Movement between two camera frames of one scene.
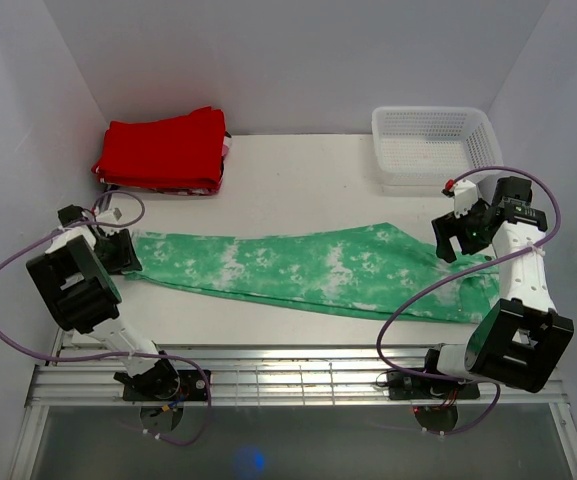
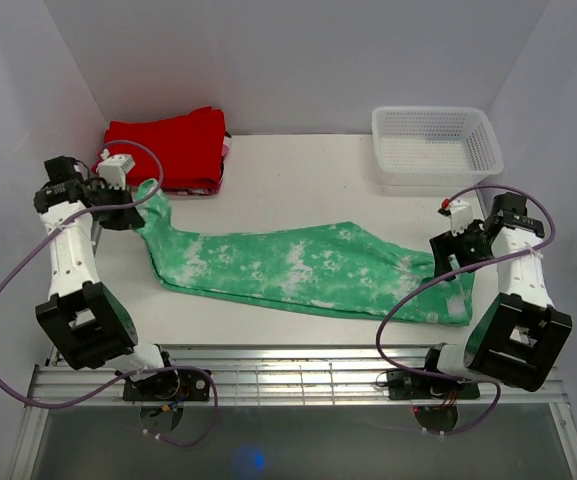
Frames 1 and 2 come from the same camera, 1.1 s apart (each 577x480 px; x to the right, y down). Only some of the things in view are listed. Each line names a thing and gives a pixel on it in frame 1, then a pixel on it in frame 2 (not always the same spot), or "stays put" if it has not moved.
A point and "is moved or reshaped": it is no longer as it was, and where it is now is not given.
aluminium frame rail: [266, 377] stays put
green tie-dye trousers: [359, 268] is moved or reshaped
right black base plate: [413, 386] stays put
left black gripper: [127, 257] to [127, 219]
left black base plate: [193, 388] stays put
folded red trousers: [183, 153] stays put
